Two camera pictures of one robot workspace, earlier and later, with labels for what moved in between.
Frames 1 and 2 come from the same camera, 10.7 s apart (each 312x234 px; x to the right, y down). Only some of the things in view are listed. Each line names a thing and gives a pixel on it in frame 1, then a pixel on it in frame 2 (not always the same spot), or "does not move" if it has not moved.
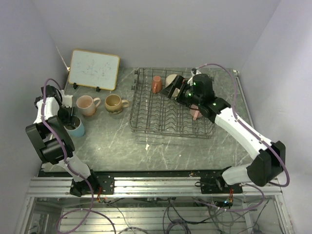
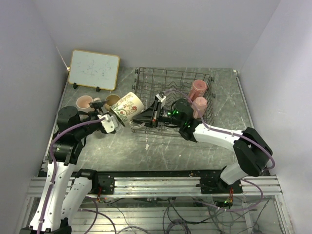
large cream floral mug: x=169 y=78 -> x=126 y=107
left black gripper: x=67 y=121 -> x=97 y=105
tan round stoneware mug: x=114 y=104 does not move
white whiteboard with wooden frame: x=94 y=69 does not move
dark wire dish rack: x=153 y=112 does not move
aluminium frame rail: x=150 y=186 does not move
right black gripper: x=177 y=83 -> x=149 y=118
